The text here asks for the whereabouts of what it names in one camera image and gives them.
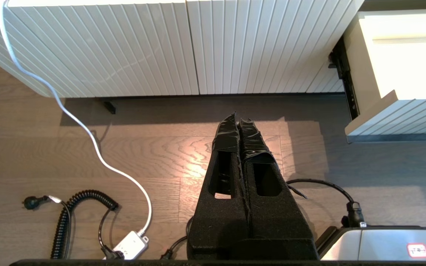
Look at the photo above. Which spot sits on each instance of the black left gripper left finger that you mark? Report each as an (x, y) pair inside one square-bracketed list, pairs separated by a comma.
[(216, 221)]

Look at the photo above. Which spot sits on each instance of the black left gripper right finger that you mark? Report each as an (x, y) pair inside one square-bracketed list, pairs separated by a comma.
[(279, 225)]

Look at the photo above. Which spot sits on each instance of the white fluted drawer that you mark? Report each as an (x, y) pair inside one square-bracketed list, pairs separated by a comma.
[(401, 62)]

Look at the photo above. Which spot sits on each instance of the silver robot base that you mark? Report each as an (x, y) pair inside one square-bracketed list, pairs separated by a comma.
[(383, 244)]

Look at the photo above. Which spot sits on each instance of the white tv cabinet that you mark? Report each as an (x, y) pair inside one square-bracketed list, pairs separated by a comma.
[(124, 44)]

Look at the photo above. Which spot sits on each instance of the white power strip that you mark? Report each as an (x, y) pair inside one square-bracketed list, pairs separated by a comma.
[(129, 244)]

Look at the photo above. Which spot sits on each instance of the black drawer slide rail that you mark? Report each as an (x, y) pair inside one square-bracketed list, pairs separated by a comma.
[(346, 81)]

